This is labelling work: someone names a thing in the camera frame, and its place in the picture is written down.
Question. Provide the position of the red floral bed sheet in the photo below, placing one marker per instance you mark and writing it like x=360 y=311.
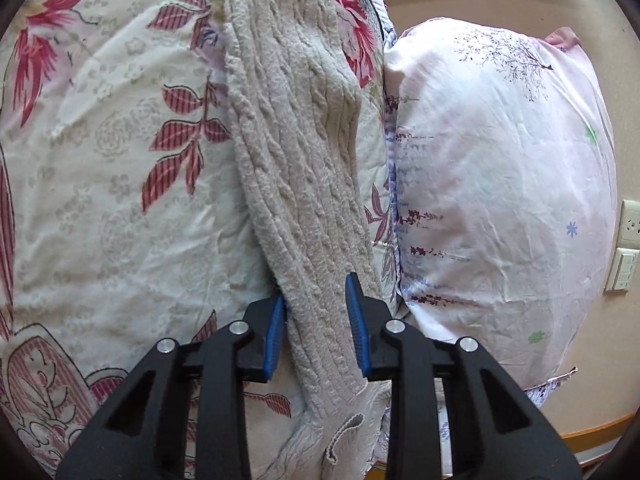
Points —
x=100 y=210

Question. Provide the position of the lavender print pillow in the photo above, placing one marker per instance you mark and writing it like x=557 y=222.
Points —
x=500 y=185

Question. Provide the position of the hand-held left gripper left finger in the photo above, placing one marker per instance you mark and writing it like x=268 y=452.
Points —
x=275 y=332

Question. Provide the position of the white wall switch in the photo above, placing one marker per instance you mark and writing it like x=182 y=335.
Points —
x=622 y=270

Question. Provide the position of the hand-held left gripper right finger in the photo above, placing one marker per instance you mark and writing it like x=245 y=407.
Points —
x=356 y=320

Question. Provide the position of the wooden bed frame edge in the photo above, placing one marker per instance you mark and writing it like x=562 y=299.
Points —
x=600 y=435

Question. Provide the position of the white wall socket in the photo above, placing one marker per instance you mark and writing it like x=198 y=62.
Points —
x=631 y=224

